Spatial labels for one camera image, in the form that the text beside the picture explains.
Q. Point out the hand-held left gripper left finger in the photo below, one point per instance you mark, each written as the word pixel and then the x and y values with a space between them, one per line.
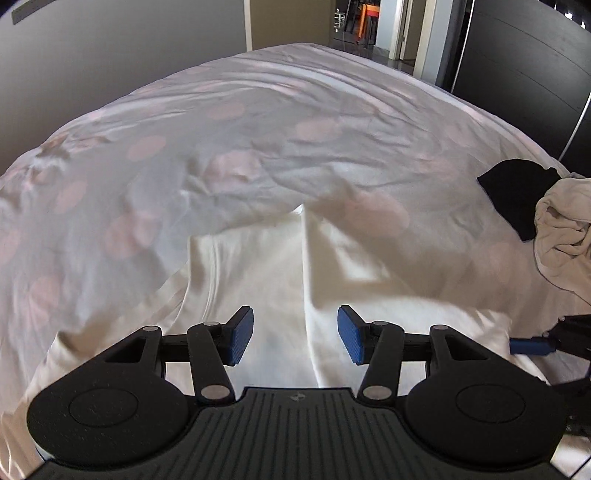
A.
pixel 239 337

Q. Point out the white door frame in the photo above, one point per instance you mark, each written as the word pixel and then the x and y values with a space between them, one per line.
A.
pixel 406 27

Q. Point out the black cloth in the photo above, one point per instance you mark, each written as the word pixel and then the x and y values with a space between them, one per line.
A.
pixel 512 194

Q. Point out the dark wardrobe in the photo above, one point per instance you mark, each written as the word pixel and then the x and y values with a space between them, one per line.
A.
pixel 521 60

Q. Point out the pink dotted bed duvet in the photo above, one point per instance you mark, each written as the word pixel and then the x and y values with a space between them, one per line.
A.
pixel 231 138

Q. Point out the orange chair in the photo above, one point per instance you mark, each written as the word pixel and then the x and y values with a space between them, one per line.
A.
pixel 364 16

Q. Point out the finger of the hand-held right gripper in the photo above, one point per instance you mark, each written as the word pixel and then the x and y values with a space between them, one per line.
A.
pixel 531 346
pixel 572 386

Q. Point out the crumpled cream garment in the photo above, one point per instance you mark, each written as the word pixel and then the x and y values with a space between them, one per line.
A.
pixel 563 230

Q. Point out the white t-shirt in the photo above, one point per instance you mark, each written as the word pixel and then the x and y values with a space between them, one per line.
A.
pixel 277 277

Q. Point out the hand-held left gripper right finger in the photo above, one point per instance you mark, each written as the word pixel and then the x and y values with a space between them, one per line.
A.
pixel 352 337

